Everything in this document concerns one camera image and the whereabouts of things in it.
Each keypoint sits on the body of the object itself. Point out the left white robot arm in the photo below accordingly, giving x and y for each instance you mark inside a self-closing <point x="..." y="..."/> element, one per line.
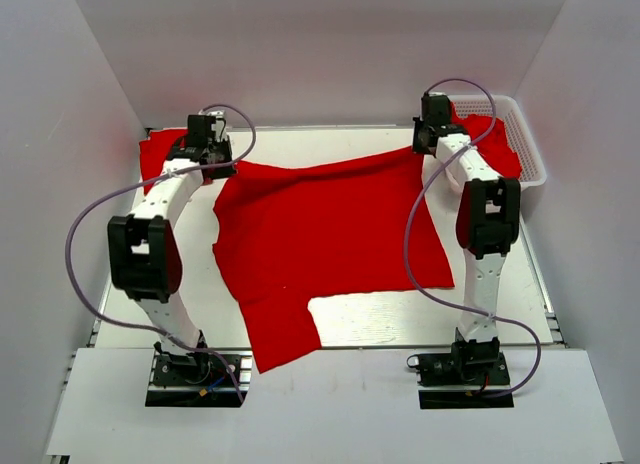
<point x="144" y="256"/>

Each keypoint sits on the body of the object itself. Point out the red t shirts in basket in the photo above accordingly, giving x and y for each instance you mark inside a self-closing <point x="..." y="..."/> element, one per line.
<point x="494" y="147"/>

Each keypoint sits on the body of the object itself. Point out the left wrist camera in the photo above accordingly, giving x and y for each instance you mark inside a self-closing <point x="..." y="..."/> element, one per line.
<point x="217" y="119"/>

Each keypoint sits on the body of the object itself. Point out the red t shirt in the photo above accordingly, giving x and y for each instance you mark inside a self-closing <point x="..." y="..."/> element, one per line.
<point x="287" y="236"/>
<point x="154" y="149"/>

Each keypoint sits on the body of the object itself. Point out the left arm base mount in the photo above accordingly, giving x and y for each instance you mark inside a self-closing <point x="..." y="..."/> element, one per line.
<point x="208" y="385"/>

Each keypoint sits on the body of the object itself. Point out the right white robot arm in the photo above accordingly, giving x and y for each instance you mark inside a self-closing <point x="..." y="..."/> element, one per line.
<point x="488" y="212"/>

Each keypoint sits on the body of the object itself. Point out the folded red t shirt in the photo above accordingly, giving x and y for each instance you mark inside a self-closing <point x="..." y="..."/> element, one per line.
<point x="154" y="149"/>

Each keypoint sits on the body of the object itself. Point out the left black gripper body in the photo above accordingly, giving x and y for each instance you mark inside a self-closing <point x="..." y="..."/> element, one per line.
<point x="221" y="149"/>

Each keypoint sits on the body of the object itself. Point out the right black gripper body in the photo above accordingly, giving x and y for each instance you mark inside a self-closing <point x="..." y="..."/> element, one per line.
<point x="421" y="125"/>

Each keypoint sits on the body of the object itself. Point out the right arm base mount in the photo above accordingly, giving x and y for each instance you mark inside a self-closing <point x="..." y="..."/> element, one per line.
<point x="469" y="376"/>

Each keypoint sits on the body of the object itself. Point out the white plastic basket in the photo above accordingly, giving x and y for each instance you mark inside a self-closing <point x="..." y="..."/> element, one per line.
<point x="519" y="136"/>

